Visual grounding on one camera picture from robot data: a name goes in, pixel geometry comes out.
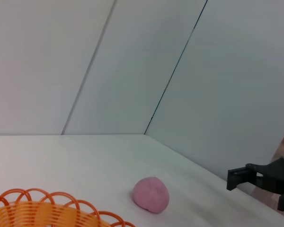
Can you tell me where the pink peach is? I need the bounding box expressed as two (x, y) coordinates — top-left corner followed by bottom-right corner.
(132, 176), (170, 215)

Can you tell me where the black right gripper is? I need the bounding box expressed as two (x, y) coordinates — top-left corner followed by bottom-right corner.
(227, 157), (284, 213)

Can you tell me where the orange plastic wire basket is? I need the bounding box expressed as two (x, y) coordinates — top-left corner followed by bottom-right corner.
(0, 188), (136, 227)

